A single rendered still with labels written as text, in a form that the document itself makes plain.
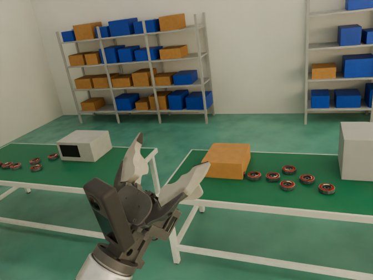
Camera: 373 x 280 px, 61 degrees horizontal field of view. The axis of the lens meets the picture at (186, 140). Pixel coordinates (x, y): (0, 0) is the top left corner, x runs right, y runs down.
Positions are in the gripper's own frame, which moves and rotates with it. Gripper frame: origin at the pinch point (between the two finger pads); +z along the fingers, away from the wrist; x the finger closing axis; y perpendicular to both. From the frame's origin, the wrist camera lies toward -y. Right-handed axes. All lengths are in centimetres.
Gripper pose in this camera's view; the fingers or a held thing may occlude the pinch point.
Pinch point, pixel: (170, 143)
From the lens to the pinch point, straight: 50.1
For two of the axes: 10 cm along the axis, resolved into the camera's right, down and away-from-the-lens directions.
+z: 4.8, -8.6, 1.7
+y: 4.6, 4.1, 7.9
